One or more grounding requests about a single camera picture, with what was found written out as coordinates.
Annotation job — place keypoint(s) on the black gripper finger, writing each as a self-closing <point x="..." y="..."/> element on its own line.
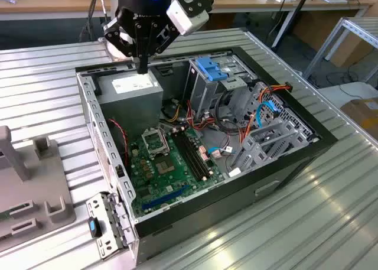
<point x="113" y="36"/>
<point x="166" y="41"/>

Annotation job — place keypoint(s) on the blue drive bay latch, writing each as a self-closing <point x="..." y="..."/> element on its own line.
<point x="211" y="69"/>

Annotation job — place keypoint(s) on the grey optical drive cage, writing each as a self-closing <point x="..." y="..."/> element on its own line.
<point x="203" y="95"/>

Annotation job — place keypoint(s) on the grey power supply unit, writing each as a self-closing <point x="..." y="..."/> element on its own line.
<point x="130" y="104"/>

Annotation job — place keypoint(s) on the wooden desk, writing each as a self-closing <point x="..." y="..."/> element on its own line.
<point x="44" y="4"/>
<point x="251" y="4"/>

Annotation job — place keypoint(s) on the CPU socket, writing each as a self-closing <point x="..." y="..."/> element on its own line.
<point x="153" y="140"/>

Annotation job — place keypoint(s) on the black RAM slot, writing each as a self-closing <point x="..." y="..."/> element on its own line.
<point x="188" y="157"/>
<point x="196" y="153"/>

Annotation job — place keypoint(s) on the square chipset chip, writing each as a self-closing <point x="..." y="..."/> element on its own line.
<point x="166" y="167"/>

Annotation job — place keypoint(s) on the green motherboard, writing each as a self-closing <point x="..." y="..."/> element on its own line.
<point x="177" y="181"/>

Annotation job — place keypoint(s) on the large cardboard box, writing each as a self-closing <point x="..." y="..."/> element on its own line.
<point x="310" y="30"/>

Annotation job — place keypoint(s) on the white connector tag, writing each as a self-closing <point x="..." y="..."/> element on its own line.
<point x="235" y="172"/>

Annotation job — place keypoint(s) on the blue expansion slot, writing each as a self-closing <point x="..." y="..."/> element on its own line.
<point x="165" y="198"/>

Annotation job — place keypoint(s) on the grey parts rack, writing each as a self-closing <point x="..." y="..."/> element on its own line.
<point x="35" y="178"/>

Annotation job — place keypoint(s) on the black PC case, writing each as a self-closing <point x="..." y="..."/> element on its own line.
<point x="224" y="205"/>

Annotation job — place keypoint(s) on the white low table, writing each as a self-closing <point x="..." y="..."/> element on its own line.
<point x="333" y="92"/>

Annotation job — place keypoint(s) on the green RAM stick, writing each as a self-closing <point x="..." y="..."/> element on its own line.
<point x="6" y="215"/>

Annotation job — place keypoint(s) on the cardboard box with label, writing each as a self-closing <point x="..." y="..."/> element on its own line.
<point x="363" y="116"/>

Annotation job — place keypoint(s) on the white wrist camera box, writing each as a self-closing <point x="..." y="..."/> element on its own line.
<point x="186" y="17"/>

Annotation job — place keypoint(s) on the grey slot bracket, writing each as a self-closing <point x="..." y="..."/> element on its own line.
<point x="100" y="205"/>

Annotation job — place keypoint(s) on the black blue bracket latch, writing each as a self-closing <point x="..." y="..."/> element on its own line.
<point x="94" y="227"/>

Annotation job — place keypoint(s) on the aluminium shelf frame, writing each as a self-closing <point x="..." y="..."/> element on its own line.
<point x="360" y="30"/>

